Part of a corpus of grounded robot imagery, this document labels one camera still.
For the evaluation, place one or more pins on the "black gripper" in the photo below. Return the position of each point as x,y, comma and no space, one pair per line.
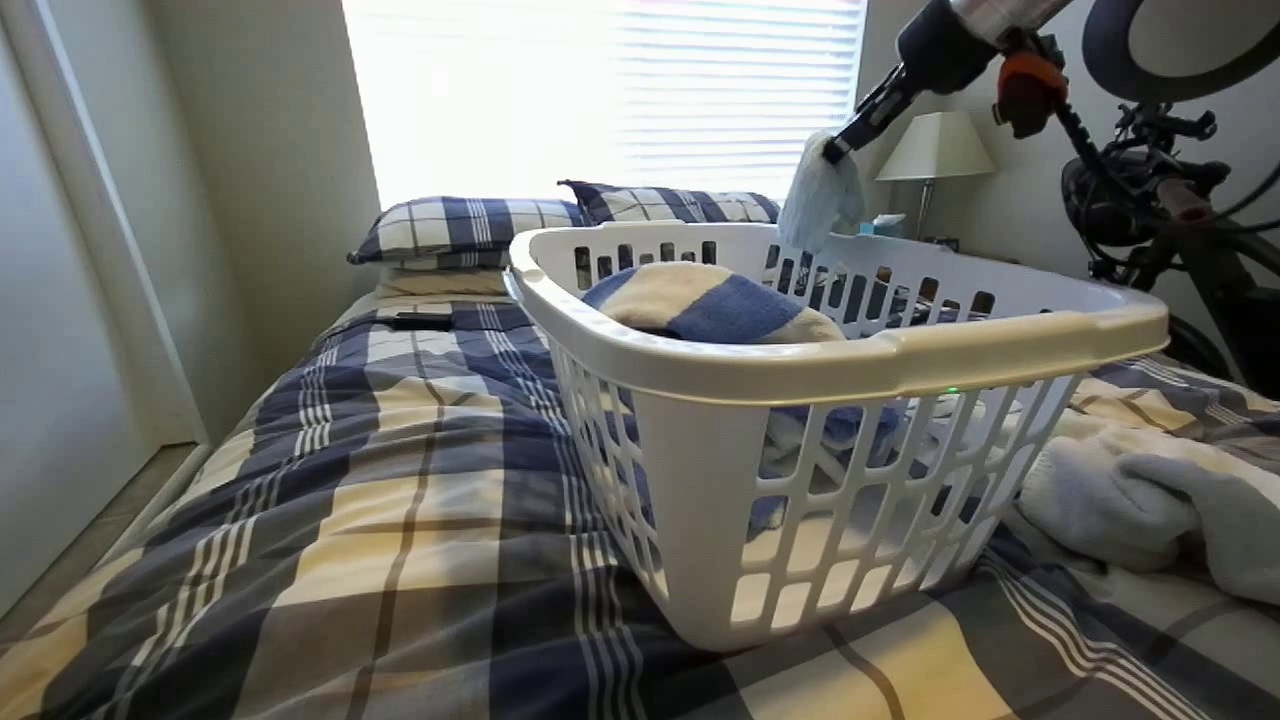
947,44

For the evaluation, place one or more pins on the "small light blue towel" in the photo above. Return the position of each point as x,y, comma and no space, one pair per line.
819,194

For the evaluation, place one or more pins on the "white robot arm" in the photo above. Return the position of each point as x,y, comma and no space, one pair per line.
1006,18

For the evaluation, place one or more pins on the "yellow and blue striped towel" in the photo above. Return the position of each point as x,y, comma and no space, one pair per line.
707,306

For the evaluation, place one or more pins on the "white plastic laundry basket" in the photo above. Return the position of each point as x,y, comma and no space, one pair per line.
700,493

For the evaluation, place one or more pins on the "large white terry towel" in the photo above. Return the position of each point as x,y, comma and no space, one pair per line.
1173,500

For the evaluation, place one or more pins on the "table lamp with beige shade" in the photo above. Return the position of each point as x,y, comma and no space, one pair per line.
935,155

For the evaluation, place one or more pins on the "small teal object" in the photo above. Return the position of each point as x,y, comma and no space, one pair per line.
887,226

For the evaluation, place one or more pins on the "plaid pillow with dark stripes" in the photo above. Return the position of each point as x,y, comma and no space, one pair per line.
667,201

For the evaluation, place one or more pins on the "white window blinds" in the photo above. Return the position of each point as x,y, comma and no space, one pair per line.
601,93

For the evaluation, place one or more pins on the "black bicycle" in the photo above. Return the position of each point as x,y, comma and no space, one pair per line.
1144,213

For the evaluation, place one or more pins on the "plaid pillow with white checks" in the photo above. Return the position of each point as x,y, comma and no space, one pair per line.
455,226

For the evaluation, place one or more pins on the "cream pillow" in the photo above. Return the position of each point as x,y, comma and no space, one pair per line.
441,283

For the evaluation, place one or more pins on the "blue and yellow plaid comforter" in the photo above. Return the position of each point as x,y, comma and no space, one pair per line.
386,534

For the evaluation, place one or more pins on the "orange and black wrist camera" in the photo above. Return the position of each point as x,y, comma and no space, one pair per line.
1029,82

